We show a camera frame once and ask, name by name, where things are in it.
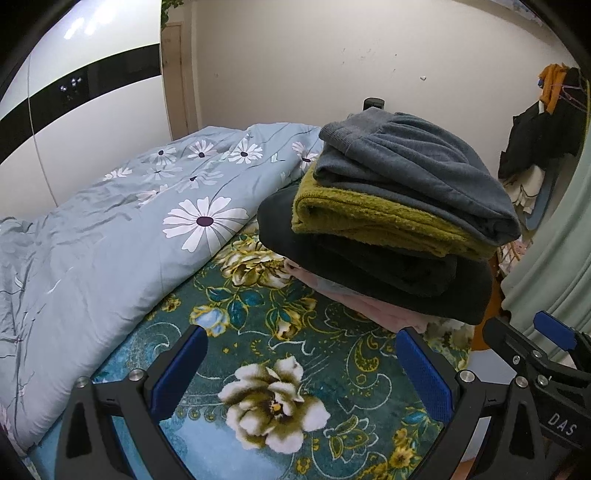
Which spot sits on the white wardrobe with black stripe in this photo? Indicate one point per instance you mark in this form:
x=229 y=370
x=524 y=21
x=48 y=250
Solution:
x=88 y=97

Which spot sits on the olive green folded towel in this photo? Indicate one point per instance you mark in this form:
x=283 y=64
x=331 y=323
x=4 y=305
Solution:
x=376 y=221

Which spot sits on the beige door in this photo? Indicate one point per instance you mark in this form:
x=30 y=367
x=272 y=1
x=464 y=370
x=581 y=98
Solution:
x=179 y=74

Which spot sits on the light blue floral duvet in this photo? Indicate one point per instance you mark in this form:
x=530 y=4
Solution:
x=77 y=280

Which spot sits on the pink folded garment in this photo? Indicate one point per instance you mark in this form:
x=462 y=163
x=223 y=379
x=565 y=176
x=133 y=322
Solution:
x=389 y=316

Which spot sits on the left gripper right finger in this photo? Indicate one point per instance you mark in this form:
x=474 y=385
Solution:
x=513 y=447

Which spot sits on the black folded garment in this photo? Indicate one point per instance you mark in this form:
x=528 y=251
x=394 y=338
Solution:
x=453 y=286

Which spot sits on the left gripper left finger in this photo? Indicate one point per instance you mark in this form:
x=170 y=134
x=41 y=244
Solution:
x=88 y=446

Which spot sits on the hanging clothes pile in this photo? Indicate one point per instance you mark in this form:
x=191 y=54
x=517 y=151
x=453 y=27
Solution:
x=550 y=130

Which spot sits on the grey sweatpants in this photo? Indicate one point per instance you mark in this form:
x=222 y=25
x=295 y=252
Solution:
x=411 y=161

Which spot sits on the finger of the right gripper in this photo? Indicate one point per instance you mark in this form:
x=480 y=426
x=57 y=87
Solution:
x=554 y=330

